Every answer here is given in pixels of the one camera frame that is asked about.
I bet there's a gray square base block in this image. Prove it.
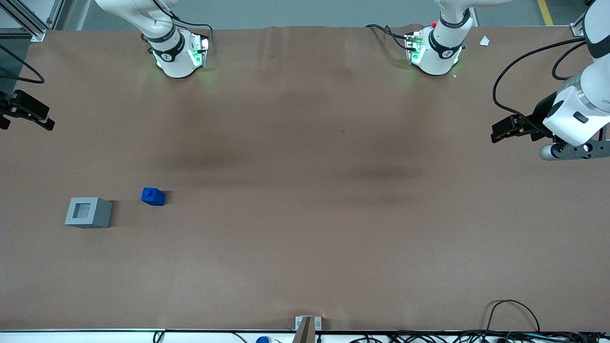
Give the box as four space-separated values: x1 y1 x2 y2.
65 197 113 229

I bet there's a short black looped arm cable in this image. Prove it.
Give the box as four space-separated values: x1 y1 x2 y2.
551 42 588 81

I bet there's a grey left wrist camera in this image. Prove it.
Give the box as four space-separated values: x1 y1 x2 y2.
539 142 610 161

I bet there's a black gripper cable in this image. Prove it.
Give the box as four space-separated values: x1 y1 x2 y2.
492 38 588 129
0 44 45 84

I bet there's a black right arm base cable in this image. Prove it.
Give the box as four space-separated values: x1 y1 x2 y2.
152 0 214 48

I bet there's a blue plastic part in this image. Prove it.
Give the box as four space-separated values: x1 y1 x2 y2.
141 187 166 206

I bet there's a black left arm base cable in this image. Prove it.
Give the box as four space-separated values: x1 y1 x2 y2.
366 24 411 51

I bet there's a black cable bundle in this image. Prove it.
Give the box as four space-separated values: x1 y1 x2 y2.
350 331 610 343

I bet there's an aluminium frame profile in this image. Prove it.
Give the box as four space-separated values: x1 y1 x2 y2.
0 0 66 42

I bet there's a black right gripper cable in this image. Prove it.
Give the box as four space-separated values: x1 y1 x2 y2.
0 44 45 84

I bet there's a brown table cover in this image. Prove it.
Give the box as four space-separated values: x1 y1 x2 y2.
0 24 610 333

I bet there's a black looped table cable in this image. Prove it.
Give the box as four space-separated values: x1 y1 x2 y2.
484 299 541 334

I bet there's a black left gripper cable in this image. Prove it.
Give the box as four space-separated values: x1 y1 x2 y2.
492 38 588 129

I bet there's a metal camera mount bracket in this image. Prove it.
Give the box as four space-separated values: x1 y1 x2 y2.
295 316 322 343

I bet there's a black arm base cable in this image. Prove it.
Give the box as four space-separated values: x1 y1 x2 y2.
152 0 214 48
366 24 411 51

